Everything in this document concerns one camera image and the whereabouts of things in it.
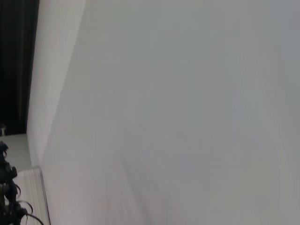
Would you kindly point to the white ribbed panel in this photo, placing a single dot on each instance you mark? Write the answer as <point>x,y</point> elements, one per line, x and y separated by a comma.
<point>32,187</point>

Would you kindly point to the black curtain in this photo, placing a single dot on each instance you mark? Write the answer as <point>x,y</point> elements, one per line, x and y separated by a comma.
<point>16,70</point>

